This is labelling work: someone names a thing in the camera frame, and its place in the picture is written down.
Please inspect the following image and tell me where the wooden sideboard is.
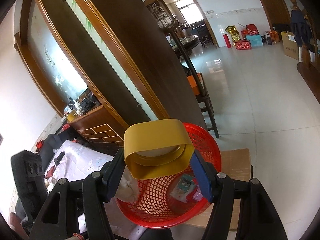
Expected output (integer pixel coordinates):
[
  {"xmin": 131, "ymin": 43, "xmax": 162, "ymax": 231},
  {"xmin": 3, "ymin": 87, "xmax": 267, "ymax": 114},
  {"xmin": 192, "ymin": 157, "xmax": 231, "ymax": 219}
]
[{"xmin": 61, "ymin": 104, "xmax": 130, "ymax": 153}]

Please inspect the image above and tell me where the floral lilac tablecloth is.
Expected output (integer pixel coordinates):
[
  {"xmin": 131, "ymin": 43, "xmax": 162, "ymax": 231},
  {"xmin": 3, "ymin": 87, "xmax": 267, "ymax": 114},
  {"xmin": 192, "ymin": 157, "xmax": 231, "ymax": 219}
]
[{"xmin": 44, "ymin": 140, "xmax": 115, "ymax": 240}]

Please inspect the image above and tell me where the pale blue box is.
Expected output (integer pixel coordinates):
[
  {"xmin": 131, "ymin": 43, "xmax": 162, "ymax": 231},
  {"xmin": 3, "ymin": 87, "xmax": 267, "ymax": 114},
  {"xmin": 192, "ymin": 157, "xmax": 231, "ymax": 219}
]
[{"xmin": 246, "ymin": 35, "xmax": 263, "ymax": 47}]

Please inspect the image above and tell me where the dark dining chair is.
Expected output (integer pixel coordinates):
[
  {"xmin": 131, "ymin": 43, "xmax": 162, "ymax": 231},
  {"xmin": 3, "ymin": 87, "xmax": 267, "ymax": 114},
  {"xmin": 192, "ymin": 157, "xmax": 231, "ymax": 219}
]
[{"xmin": 192, "ymin": 21, "xmax": 213, "ymax": 47}]

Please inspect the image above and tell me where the yellow plastic container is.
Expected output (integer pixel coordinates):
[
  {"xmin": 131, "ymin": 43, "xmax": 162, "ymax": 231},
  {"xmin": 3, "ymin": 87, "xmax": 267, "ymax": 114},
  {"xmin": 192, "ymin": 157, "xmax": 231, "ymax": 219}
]
[{"xmin": 124, "ymin": 119, "xmax": 195, "ymax": 180}]

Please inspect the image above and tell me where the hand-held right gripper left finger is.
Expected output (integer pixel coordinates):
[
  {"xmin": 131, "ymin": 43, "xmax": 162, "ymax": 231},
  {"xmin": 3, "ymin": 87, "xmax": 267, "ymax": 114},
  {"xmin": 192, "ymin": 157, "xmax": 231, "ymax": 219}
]
[{"xmin": 27, "ymin": 148, "xmax": 125, "ymax": 240}]

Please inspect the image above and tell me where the black handheld device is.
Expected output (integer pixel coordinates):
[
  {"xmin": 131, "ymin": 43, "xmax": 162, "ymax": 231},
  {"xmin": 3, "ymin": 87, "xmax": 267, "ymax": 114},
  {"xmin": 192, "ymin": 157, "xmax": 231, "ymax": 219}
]
[{"xmin": 54, "ymin": 151, "xmax": 65, "ymax": 165}]

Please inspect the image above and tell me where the red plastic mesh basket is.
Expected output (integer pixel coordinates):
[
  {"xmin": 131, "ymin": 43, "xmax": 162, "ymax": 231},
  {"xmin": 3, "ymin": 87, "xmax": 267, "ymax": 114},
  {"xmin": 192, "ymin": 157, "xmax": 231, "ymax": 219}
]
[{"xmin": 114, "ymin": 122, "xmax": 222, "ymax": 229}]

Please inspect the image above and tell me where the dark jacket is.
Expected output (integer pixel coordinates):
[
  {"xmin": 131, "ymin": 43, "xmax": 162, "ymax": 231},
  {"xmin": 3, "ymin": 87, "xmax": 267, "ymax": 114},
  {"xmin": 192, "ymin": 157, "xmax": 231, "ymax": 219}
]
[{"xmin": 290, "ymin": 10, "xmax": 313, "ymax": 47}]

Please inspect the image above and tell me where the gold foil bag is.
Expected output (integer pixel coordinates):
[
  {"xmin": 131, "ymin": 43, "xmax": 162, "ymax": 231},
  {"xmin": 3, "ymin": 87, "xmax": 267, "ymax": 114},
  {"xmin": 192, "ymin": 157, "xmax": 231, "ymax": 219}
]
[{"xmin": 226, "ymin": 25, "xmax": 241, "ymax": 42}]

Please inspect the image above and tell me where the round dining table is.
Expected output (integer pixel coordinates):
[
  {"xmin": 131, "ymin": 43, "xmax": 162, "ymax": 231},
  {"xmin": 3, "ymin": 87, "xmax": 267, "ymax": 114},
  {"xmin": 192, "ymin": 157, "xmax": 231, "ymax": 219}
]
[{"xmin": 172, "ymin": 35, "xmax": 200, "ymax": 55}]

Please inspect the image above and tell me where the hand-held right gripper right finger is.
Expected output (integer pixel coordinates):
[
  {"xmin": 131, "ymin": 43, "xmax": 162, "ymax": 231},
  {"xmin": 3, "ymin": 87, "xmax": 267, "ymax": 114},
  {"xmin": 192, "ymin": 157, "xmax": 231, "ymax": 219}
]
[{"xmin": 190, "ymin": 152, "xmax": 288, "ymax": 240}]

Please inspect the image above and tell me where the red gift box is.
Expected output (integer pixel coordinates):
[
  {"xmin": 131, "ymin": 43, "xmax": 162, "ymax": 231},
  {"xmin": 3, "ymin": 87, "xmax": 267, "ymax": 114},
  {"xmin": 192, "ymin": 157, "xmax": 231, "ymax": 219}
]
[{"xmin": 246, "ymin": 24, "xmax": 260, "ymax": 36}]

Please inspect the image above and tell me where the red crate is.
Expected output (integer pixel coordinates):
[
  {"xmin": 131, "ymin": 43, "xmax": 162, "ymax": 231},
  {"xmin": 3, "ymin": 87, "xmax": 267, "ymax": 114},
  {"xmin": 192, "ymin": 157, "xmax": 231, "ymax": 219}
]
[{"xmin": 235, "ymin": 40, "xmax": 252, "ymax": 50}]

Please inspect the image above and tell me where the flat cardboard box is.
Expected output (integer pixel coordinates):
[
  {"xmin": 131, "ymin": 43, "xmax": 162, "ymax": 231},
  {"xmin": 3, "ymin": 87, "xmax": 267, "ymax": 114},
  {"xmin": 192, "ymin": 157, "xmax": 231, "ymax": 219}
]
[{"xmin": 107, "ymin": 148, "xmax": 253, "ymax": 232}]

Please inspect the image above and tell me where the black sofa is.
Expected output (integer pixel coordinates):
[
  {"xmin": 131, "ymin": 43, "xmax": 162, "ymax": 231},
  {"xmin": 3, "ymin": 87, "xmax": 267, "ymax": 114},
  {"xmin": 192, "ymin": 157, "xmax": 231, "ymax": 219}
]
[{"xmin": 37, "ymin": 134, "xmax": 63, "ymax": 170}]

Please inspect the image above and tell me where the upright cardboard box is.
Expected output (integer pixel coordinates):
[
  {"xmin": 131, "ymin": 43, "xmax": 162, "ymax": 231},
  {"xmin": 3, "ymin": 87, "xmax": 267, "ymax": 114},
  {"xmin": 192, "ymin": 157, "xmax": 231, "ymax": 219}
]
[{"xmin": 281, "ymin": 31, "xmax": 300, "ymax": 60}]

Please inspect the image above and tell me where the window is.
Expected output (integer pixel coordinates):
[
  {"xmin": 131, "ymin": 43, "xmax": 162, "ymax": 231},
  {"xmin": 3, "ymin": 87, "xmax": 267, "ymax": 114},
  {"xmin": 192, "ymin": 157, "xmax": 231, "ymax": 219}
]
[{"xmin": 175, "ymin": 0, "xmax": 204, "ymax": 23}]

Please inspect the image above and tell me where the wooden etched glass partition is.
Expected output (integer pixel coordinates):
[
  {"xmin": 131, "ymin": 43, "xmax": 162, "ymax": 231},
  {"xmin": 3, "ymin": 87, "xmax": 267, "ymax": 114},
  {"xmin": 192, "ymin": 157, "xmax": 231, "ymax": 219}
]
[{"xmin": 14, "ymin": 0, "xmax": 208, "ymax": 133}]

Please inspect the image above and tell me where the orange cushion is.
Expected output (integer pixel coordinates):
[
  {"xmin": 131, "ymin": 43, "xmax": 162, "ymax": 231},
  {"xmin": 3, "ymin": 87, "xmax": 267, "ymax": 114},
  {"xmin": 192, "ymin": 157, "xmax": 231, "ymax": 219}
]
[{"xmin": 187, "ymin": 72, "xmax": 204, "ymax": 95}]

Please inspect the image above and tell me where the cartoon print snack packet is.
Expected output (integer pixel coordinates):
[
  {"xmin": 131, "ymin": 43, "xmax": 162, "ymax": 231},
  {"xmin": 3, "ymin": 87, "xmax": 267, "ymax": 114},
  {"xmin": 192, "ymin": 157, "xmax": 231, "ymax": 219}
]
[{"xmin": 171, "ymin": 174, "xmax": 200, "ymax": 204}]

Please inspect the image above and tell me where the dark wooden chair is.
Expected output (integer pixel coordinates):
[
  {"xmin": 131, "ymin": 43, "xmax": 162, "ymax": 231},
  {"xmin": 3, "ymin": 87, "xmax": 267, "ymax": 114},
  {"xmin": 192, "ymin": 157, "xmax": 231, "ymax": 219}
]
[{"xmin": 162, "ymin": 20, "xmax": 220, "ymax": 138}]

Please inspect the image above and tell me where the crumpled white paper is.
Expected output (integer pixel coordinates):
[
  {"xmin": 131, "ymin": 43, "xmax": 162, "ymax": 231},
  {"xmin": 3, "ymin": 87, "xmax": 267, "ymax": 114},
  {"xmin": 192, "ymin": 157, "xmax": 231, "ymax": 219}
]
[{"xmin": 115, "ymin": 166, "xmax": 139, "ymax": 203}]

